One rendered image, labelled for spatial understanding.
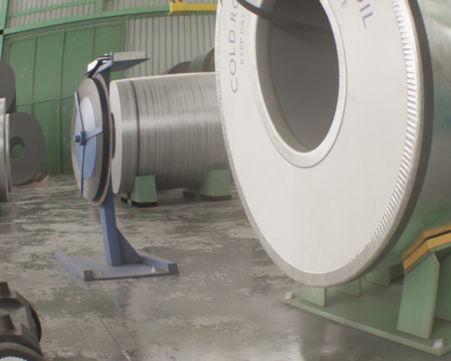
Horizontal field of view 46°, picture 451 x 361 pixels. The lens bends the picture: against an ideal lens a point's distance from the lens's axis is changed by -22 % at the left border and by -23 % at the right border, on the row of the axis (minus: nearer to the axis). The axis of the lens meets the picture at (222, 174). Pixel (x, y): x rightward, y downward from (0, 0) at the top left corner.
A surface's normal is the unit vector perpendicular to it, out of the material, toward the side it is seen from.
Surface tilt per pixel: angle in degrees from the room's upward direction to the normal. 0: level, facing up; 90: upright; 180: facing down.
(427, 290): 90
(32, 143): 90
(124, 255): 90
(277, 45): 106
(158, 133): 94
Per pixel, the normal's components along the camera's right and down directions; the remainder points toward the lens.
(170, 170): 0.30, 0.67
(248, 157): -0.94, 0.08
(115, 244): 0.50, 0.00
